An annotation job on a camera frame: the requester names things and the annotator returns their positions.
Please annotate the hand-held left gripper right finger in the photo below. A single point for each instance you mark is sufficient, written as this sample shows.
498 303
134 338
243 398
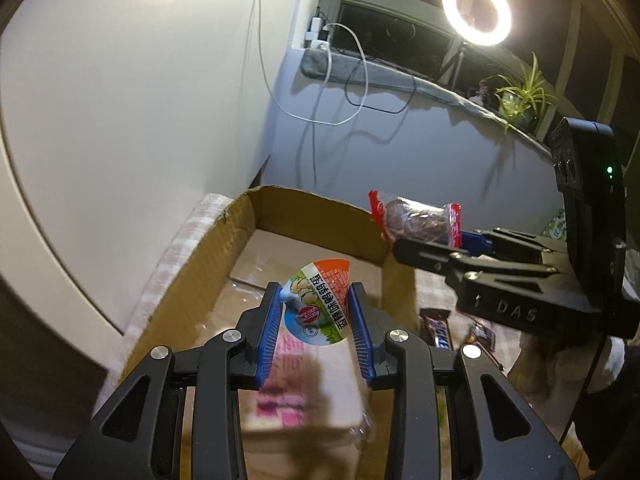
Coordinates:
360 335

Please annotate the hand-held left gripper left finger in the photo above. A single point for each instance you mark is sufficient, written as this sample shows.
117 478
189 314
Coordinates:
267 340

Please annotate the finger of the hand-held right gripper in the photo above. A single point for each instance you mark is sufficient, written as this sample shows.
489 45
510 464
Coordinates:
500 310
475 242

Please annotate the brown chocolate bar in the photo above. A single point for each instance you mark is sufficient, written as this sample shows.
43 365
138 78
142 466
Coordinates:
437 330
482 337

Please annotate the jelly cup orange green lid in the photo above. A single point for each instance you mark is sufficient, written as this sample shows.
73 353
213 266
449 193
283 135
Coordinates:
315 300

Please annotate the dark snack packet red ends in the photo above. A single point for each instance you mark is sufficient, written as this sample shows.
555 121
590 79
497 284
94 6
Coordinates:
415 220

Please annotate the cardboard box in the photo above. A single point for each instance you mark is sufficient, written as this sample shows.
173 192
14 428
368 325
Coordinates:
240 240

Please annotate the person's right forearm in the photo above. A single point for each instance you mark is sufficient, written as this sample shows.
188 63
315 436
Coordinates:
540 360

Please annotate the green white packet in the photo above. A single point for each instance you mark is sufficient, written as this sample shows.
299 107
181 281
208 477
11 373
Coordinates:
557 227

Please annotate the bagged bread loaf pink print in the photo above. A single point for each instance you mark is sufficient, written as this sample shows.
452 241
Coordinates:
310 385

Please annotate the potted spider plant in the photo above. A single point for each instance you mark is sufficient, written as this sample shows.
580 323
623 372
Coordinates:
525 90

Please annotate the small flower figurine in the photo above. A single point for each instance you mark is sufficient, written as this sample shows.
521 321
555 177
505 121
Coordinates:
481 91

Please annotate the dark cloth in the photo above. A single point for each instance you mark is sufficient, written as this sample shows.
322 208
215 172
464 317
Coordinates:
610 420

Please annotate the grey cloth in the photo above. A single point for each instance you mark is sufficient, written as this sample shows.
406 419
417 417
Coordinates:
385 77

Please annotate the dark window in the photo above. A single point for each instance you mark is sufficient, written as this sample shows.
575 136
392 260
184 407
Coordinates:
390 35

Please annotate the white charger plug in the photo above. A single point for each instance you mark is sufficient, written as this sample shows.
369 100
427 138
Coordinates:
315 27

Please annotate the white curved panel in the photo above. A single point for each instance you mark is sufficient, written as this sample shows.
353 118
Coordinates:
125 110

